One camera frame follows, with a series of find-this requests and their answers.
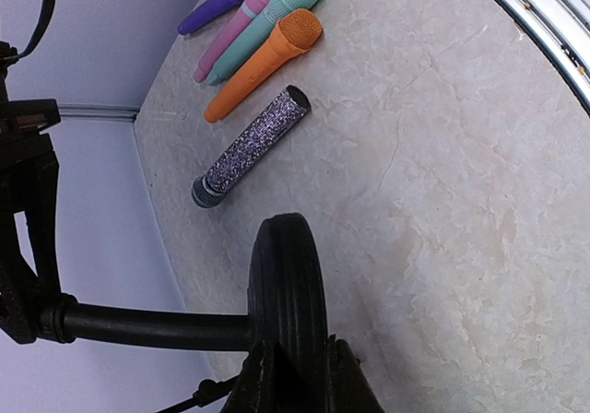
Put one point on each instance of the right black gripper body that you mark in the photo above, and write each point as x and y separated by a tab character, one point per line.
25	132

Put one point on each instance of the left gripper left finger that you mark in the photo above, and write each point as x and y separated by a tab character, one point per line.
255	389

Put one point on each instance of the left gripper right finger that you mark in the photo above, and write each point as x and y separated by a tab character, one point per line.
348	389

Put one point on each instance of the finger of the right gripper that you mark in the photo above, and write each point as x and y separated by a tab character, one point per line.
26	289

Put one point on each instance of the glitter mic round stand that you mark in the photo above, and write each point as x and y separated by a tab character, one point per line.
286	308

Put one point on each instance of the purple microphone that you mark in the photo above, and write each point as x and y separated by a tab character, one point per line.
205	13

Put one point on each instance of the glitter silver microphone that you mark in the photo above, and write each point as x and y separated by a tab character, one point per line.
276	119

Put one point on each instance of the orange microphone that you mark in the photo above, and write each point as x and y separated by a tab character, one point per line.
293	36

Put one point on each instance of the pink microphone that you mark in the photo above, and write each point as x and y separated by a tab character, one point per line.
244	16

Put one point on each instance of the teal microphone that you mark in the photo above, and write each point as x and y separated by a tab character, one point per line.
252	38

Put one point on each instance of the aluminium front rail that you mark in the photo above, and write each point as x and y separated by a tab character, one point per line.
560	29

